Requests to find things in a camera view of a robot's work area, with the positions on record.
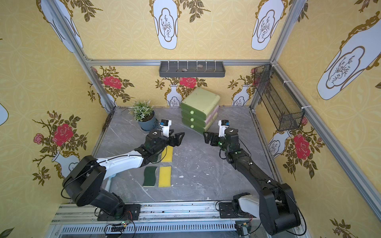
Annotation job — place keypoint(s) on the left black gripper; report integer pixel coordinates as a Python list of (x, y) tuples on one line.
[(170, 140)]

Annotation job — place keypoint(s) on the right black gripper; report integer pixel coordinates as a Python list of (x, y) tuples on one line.
[(217, 140)]

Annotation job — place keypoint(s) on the green drawer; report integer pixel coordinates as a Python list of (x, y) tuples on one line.
[(197, 125), (188, 116), (198, 113)]

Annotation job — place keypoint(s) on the yellow foam sponge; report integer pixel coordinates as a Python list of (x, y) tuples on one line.
[(165, 176), (167, 155)]

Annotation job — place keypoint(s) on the green top drawer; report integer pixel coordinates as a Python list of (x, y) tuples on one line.
[(198, 113)]

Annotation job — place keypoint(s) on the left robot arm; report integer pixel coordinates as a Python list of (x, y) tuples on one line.
[(83, 184)]

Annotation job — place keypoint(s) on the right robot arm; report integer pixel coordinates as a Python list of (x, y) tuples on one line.
[(276, 207)]

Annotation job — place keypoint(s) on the green bottom drawer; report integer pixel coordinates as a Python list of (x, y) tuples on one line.
[(197, 125)]

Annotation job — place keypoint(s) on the green drawer cabinet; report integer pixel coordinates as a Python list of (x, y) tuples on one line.
[(203, 99)]

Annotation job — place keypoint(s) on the potted green plant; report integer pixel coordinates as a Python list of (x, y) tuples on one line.
[(144, 114)]

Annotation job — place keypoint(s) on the light blue toy rake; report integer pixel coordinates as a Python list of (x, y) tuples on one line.
[(108, 183)]

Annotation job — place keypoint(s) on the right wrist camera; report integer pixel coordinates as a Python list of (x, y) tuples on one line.
[(223, 125)]

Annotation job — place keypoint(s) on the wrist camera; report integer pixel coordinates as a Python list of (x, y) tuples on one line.
[(165, 126), (223, 125)]

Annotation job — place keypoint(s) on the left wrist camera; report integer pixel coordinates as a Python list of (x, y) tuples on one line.
[(165, 126)]

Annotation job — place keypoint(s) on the grey wall shelf tray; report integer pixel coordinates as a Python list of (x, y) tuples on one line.
[(192, 68)]

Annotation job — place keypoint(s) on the black wire mesh basket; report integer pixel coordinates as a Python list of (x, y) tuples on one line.
[(283, 108)]

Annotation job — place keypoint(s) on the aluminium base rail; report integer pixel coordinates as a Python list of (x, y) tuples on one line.
[(155, 217)]

